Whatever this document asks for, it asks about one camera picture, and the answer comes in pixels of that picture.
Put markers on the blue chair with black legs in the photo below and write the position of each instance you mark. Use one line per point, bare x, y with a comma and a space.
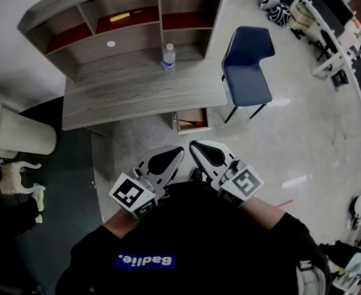
248, 81

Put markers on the yellow flat object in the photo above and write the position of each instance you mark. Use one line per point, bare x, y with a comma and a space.
119, 17

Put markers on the person's right forearm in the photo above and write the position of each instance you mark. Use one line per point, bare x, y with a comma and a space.
265, 212

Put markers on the black white patterned bag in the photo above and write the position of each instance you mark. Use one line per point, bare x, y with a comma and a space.
280, 14
268, 2

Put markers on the person's black shoe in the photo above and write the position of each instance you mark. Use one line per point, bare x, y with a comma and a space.
196, 174

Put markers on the red black screwdriver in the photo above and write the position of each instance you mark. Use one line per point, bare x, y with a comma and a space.
197, 123

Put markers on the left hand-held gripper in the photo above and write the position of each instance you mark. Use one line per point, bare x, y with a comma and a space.
128, 195

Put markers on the white ribbed cylinder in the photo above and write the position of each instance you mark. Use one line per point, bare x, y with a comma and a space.
21, 131

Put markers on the wooden desk drawer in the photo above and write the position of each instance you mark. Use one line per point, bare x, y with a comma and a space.
196, 117

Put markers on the long white desk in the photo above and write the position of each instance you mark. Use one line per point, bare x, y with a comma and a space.
343, 54

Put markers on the clear plastic water bottle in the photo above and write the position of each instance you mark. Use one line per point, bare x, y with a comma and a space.
169, 58

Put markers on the small black floor box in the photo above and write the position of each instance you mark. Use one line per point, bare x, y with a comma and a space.
340, 78

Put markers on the grey shoulder bag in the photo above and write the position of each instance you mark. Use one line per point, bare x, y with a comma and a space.
311, 278

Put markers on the grey wooden desk hutch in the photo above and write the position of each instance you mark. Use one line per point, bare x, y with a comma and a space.
137, 35

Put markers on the person's black shirt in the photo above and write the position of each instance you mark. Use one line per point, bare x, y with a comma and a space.
192, 232

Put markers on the cream ornate stool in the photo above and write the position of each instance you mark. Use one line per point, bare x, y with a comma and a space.
10, 180

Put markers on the beige boxes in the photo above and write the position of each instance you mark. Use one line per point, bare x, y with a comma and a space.
301, 15

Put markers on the white round disc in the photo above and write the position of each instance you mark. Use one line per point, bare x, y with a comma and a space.
110, 44

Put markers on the black office chair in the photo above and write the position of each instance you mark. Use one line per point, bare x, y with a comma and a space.
324, 45

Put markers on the black monitor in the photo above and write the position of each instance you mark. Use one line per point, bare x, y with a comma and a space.
337, 6

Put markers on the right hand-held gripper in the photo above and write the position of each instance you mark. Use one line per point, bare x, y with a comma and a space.
245, 183

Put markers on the person's left forearm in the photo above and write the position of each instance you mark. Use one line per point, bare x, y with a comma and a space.
122, 224

